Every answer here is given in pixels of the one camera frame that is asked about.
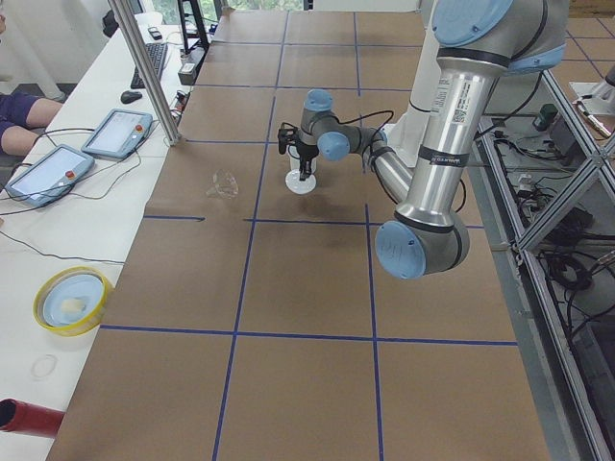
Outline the black keyboard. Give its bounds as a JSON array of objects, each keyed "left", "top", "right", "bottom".
[{"left": 130, "top": 42, "right": 168, "bottom": 89}]

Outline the black computer mouse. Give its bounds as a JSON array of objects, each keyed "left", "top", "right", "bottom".
[{"left": 120, "top": 90, "right": 143, "bottom": 105}]

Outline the far teach pendant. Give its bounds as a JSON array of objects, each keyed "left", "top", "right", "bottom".
[{"left": 81, "top": 109, "right": 153, "bottom": 159}]

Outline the yellow rimmed bowl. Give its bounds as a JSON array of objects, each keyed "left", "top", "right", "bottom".
[{"left": 33, "top": 266, "right": 114, "bottom": 337}]

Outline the white enamel mug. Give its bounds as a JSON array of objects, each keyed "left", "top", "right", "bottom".
[{"left": 287, "top": 153, "right": 317, "bottom": 182}]

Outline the white mug lid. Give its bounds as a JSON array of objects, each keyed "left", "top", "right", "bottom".
[{"left": 284, "top": 170, "right": 317, "bottom": 195}]

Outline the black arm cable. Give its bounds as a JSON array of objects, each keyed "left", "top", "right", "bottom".
[{"left": 331, "top": 109, "right": 398, "bottom": 169}]

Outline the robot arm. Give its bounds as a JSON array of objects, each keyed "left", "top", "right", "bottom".
[{"left": 278, "top": 1, "right": 569, "bottom": 279}]

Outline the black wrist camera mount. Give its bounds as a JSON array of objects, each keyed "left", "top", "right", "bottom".
[{"left": 277, "top": 122, "right": 299, "bottom": 155}]

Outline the red cylinder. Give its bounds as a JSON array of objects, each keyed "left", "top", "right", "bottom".
[{"left": 1, "top": 399, "right": 65, "bottom": 438}]

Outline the teach pendant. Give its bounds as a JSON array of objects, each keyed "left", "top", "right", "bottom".
[
  {"left": 81, "top": 109, "right": 153, "bottom": 159},
  {"left": 5, "top": 144, "right": 95, "bottom": 207}
]

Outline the aluminium frame post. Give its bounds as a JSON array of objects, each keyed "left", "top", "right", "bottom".
[{"left": 109, "top": 0, "right": 181, "bottom": 146}]

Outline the near teach pendant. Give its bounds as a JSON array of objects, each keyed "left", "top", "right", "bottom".
[{"left": 5, "top": 144, "right": 95, "bottom": 207}]

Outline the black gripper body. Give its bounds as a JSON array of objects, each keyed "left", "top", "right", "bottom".
[{"left": 296, "top": 139, "right": 317, "bottom": 166}]

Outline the brown paper table cover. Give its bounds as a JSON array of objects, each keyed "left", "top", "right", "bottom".
[{"left": 49, "top": 12, "right": 549, "bottom": 460}]

